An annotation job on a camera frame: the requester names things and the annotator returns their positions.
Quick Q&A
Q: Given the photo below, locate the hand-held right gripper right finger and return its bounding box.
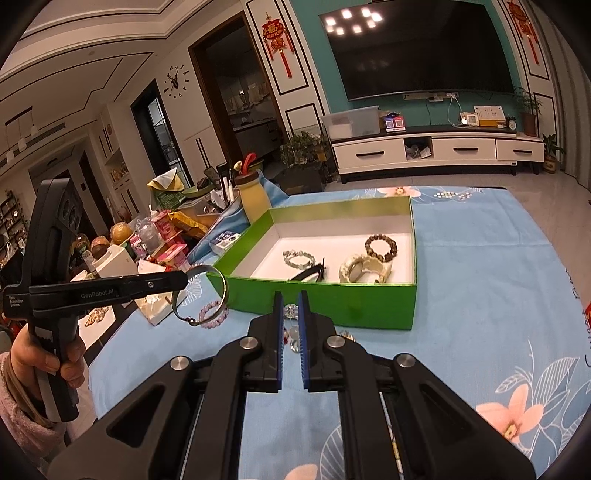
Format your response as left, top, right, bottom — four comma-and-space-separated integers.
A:
298, 290, 539, 480

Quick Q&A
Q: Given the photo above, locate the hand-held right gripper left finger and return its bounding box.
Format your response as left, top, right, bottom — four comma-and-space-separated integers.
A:
46, 291, 284, 480

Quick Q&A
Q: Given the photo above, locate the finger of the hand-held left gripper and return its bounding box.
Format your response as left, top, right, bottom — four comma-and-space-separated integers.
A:
122, 270, 190, 297

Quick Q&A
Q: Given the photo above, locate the red and pink bead bracelet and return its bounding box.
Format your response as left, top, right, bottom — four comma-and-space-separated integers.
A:
283, 302, 301, 354

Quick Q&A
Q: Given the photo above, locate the dark blue wristwatch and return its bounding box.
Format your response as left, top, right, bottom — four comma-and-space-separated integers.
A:
286, 258, 328, 283

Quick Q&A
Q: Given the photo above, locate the silver bangle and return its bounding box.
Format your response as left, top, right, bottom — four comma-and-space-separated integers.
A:
172, 264, 229, 328

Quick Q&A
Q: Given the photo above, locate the green cardboard box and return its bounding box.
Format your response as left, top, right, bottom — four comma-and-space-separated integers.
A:
206, 196, 419, 330

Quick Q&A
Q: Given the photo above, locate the green jade bracelet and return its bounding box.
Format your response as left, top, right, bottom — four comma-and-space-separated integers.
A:
283, 248, 317, 271

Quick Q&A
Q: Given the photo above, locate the cream wristwatch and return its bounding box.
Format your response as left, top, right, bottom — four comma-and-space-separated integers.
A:
338, 254, 393, 284

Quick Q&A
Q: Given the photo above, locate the brown bead bracelet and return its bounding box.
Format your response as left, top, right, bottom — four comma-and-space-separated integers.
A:
365, 234, 399, 264

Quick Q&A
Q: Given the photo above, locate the person's left forearm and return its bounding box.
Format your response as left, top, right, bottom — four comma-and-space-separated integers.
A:
0, 353, 68, 464

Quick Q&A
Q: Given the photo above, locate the person's left hand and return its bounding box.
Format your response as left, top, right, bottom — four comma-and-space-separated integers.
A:
9, 322, 88, 398

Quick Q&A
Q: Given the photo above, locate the tissue pack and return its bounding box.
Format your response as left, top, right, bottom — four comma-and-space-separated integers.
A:
136, 258, 192, 326

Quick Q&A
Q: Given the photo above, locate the pink snack packet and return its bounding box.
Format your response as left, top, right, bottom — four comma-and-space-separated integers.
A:
157, 244, 190, 273
152, 211, 178, 241

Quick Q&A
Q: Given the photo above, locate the clear plastic jar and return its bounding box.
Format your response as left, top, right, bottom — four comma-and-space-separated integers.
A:
136, 217, 160, 254

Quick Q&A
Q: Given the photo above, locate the white cardboard box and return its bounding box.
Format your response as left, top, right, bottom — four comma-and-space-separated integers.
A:
92, 244, 139, 280

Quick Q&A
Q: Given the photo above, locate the white printed card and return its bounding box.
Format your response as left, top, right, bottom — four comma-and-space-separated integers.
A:
78, 305, 116, 340

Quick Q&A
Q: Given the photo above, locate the yellow snack bag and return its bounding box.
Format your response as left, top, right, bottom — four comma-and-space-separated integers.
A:
168, 210, 208, 238

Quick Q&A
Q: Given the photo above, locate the white plastic box dark label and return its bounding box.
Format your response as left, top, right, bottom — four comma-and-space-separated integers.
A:
209, 231, 243, 254

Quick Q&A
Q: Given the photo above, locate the green carton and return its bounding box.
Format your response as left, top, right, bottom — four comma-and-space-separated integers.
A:
159, 189, 190, 210

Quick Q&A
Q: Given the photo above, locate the yellow cloth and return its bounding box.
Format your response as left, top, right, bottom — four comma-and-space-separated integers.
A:
148, 168, 185, 191

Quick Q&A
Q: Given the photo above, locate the yellow jar with brown lid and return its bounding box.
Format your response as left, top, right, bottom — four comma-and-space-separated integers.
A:
233, 173, 272, 224

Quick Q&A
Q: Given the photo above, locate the blue floral tablecloth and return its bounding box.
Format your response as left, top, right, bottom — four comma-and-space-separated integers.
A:
88, 185, 591, 480

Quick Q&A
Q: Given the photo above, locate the leafy plant on dark stand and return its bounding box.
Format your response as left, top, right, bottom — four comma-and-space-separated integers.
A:
279, 131, 331, 195

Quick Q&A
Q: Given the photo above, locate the clear storage bin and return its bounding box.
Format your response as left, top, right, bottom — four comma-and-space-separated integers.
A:
321, 106, 382, 140

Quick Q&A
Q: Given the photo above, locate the white television cabinet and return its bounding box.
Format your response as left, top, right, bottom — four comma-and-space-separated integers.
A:
330, 124, 546, 183

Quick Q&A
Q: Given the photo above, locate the white and yellow card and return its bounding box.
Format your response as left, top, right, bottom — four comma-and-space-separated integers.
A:
473, 105, 506, 127

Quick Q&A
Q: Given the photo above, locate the small potted plant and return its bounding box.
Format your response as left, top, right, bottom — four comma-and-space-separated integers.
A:
540, 134, 566, 174

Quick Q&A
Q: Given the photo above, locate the black television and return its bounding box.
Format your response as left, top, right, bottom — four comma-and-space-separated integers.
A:
318, 0, 515, 102

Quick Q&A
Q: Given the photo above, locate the tall potted plant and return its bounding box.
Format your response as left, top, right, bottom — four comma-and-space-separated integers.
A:
512, 87, 543, 137

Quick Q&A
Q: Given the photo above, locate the black wall clock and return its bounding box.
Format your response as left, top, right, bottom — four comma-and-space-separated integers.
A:
164, 65, 191, 97

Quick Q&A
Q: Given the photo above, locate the red knot wall ornament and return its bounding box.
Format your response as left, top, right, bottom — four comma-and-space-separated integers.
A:
505, 0, 541, 65
261, 13, 296, 79

